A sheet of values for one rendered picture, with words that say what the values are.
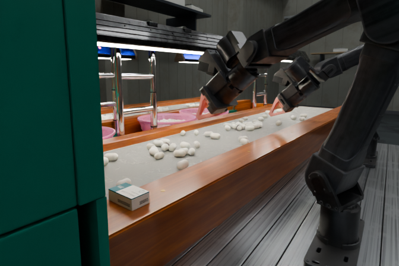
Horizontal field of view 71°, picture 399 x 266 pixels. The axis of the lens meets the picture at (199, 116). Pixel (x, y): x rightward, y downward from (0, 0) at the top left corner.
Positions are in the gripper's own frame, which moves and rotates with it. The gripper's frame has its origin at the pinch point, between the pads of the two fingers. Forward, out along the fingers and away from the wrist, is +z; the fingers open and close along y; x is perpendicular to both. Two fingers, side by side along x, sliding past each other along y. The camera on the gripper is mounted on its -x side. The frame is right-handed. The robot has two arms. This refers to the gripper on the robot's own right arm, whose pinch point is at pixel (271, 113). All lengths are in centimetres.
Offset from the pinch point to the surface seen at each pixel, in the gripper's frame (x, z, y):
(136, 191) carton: 9, -5, 73
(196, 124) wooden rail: -13.5, 24.8, 11.3
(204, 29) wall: -235, 138, -295
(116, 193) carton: 8, -3, 75
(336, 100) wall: -39, 131, -703
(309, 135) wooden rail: 14.1, -6.9, -0.6
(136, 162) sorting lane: -2, 15, 55
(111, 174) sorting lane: -1, 13, 64
